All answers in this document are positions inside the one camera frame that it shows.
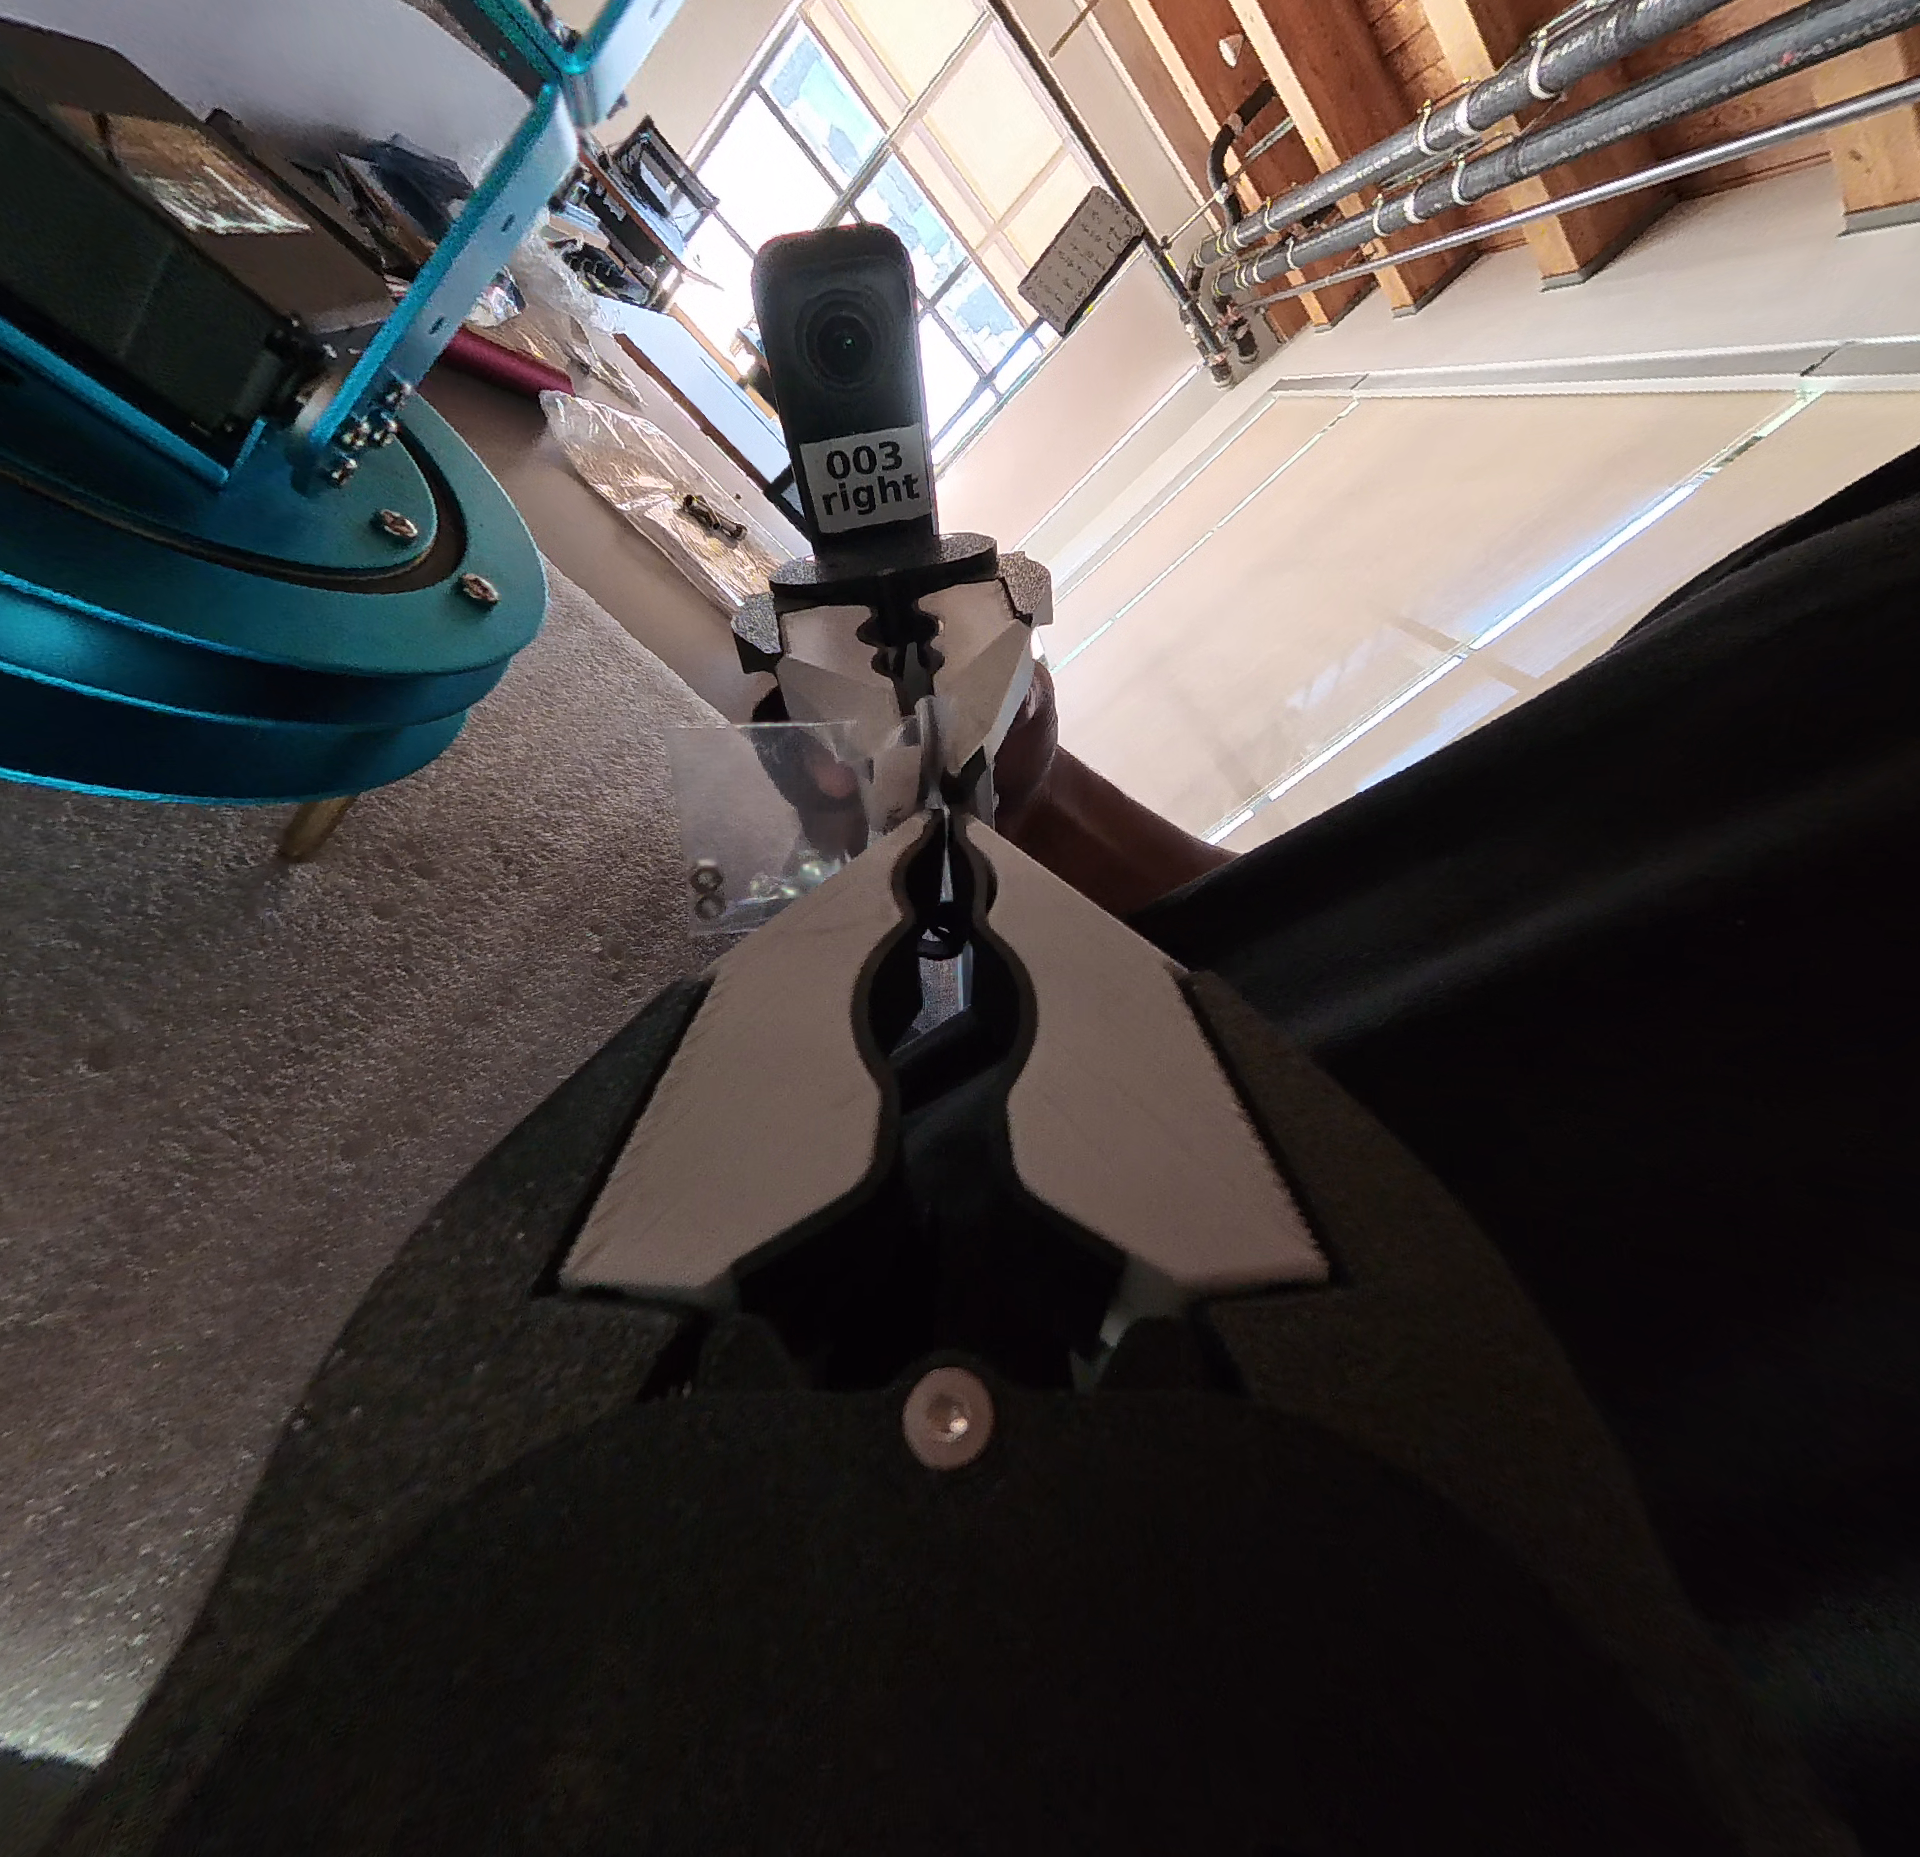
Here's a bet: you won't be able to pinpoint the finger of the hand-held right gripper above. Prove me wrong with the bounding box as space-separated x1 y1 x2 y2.
776 611 923 821
930 620 1041 818

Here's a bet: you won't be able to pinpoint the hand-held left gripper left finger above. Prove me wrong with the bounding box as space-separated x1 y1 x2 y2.
557 810 947 1297

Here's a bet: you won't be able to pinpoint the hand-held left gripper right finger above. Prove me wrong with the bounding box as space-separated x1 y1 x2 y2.
947 810 1335 1289

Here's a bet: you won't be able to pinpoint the small clear screw bag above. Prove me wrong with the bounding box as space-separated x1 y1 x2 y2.
666 716 964 948

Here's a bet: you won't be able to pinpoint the blue toy robot arm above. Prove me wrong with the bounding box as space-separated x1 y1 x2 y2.
0 0 732 862

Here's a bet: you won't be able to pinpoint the person's right forearm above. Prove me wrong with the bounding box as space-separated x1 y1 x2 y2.
998 672 1241 921

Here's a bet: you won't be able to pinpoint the background desk with equipment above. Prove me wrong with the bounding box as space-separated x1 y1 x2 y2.
551 114 710 301

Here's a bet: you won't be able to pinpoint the large window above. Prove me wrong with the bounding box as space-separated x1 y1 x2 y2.
666 0 1117 469

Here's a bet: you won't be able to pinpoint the clear plastic bag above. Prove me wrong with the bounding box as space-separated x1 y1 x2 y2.
536 389 800 608

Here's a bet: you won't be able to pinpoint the red screwdriver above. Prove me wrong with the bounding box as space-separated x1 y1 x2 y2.
436 323 584 400

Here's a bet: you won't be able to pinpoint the white foam sheet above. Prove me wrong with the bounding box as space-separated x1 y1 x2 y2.
0 557 903 1772

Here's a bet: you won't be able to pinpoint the grey ceiling pipes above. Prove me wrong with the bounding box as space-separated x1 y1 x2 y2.
1185 0 1920 393

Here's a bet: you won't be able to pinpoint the black wall panel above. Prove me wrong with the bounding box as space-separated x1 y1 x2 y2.
1015 183 1152 340

